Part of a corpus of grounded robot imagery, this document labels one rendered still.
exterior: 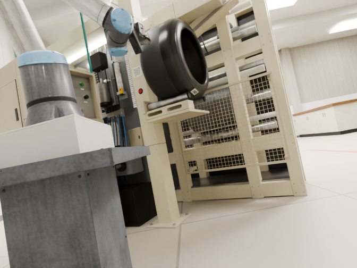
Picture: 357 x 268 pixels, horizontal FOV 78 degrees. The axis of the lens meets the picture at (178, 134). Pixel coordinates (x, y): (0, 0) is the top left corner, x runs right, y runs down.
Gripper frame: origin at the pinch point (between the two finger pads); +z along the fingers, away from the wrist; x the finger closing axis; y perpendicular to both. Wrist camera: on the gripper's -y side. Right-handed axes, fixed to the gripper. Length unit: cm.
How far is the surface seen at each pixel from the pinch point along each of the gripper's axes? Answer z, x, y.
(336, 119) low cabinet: 668, -162, -77
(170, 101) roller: 21.7, 5.8, -32.2
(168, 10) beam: 55, 10, 52
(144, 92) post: 29.3, 31.1, -17.4
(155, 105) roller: 21.7, 18.6, -32.0
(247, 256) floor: -7, -36, -122
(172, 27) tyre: 14.5, -10.2, 12.1
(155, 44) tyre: 8.3, 0.8, 3.0
